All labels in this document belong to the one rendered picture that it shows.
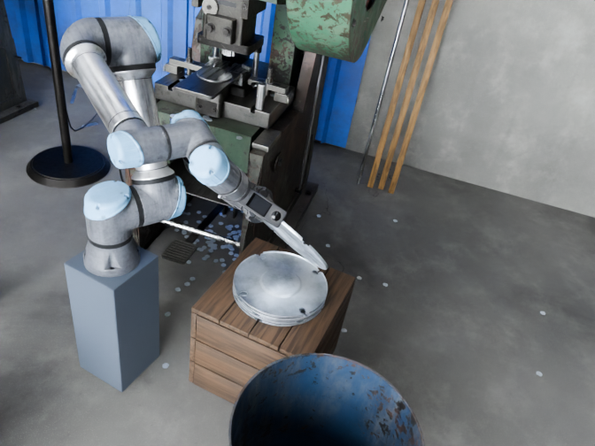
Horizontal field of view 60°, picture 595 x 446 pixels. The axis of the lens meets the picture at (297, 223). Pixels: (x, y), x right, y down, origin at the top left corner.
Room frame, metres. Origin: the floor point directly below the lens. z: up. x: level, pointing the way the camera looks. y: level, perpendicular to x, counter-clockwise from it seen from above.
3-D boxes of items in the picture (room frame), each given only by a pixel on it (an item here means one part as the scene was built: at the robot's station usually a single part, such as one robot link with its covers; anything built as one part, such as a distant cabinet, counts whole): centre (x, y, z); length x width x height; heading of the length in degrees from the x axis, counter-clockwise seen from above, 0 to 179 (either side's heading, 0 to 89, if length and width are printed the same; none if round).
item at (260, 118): (1.85, 0.36, 0.68); 0.45 x 0.30 x 0.06; 79
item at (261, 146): (1.93, 0.07, 0.45); 0.92 x 0.12 x 0.90; 169
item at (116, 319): (1.06, 0.50, 0.23); 0.18 x 0.18 x 0.45; 68
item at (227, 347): (1.16, 0.02, 0.18); 0.40 x 0.38 x 0.35; 162
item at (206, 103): (1.68, 0.39, 0.72); 0.25 x 0.14 x 0.14; 169
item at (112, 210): (1.07, 0.49, 0.62); 0.13 x 0.12 x 0.14; 133
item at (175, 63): (1.88, 0.52, 0.76); 0.17 x 0.06 x 0.10; 79
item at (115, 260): (1.06, 0.50, 0.50); 0.15 x 0.15 x 0.10
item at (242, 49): (1.85, 0.36, 0.86); 0.20 x 0.16 x 0.05; 79
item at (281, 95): (1.82, 0.19, 0.76); 0.17 x 0.06 x 0.10; 79
